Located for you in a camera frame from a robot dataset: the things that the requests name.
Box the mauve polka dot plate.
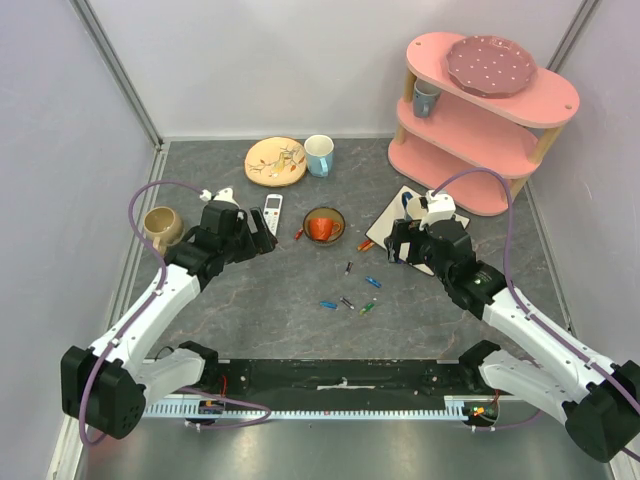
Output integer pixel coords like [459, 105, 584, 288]
[445, 35, 538, 99]

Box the brown patterned bowl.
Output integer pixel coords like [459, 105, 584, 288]
[303, 206, 346, 245]

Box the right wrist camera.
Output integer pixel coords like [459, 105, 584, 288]
[419, 190, 456, 230]

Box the light blue mug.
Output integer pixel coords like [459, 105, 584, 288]
[304, 134, 335, 178]

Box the purple cable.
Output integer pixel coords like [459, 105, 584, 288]
[77, 179, 272, 446]
[429, 168, 640, 461]

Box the yellow floral plate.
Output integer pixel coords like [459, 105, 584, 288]
[244, 136, 307, 187]

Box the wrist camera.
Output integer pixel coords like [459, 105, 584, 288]
[199, 187, 239, 207]
[419, 190, 456, 230]

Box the beige ceramic mug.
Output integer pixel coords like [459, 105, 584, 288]
[143, 206, 185, 256]

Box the slotted cable duct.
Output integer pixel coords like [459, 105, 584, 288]
[143, 395, 469, 421]

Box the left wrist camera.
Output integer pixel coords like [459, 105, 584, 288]
[199, 187, 239, 207]

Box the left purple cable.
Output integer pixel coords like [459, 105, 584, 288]
[77, 179, 272, 446]

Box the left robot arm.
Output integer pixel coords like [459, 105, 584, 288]
[60, 200, 277, 439]

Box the orange cup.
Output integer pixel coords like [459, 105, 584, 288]
[308, 217, 342, 242]

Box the green battery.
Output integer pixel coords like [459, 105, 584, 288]
[359, 302, 375, 315]

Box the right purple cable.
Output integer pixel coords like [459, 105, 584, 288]
[429, 168, 640, 461]

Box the white remote control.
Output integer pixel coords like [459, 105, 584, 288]
[263, 194, 283, 235]

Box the blue mug on shelf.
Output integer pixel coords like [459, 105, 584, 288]
[412, 79, 441, 118]

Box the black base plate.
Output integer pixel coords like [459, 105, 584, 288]
[201, 359, 494, 409]

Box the dark blue mug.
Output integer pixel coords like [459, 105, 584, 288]
[401, 192, 425, 221]

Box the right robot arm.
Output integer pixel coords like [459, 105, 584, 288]
[384, 219, 639, 463]

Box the white square tile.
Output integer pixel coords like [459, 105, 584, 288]
[365, 185, 470, 277]

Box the pink three-tier shelf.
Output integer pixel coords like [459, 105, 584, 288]
[388, 32, 580, 216]

